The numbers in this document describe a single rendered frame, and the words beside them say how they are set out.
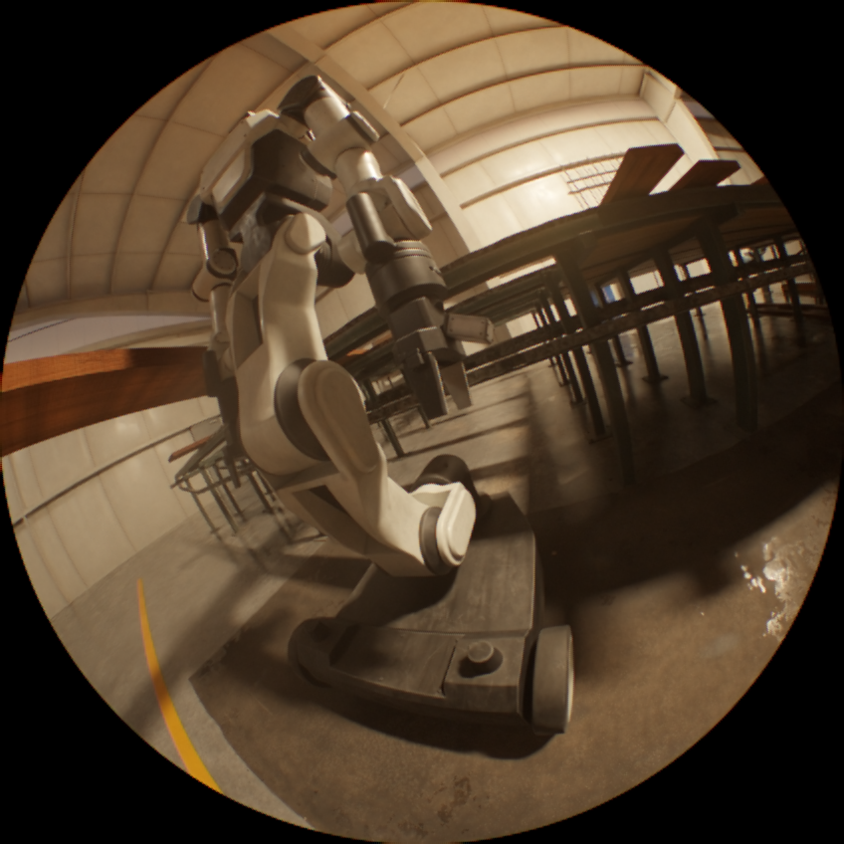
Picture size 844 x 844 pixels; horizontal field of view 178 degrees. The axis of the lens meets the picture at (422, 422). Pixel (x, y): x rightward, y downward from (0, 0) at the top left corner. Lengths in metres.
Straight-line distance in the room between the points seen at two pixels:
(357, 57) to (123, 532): 10.89
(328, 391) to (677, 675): 0.74
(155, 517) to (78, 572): 2.84
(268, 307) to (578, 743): 0.84
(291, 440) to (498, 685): 0.41
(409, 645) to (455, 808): 0.37
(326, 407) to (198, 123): 6.72
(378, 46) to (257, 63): 2.13
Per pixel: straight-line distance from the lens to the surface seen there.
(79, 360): 0.62
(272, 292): 0.42
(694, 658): 0.66
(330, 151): 0.55
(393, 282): 0.31
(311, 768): 0.79
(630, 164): 0.69
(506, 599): 0.55
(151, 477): 8.03
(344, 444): 0.32
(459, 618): 0.56
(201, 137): 6.97
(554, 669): 0.43
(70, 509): 8.22
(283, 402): 0.33
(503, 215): 7.41
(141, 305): 9.79
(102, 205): 7.86
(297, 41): 5.59
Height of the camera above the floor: 0.61
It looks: 10 degrees down
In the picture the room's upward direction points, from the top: 24 degrees counter-clockwise
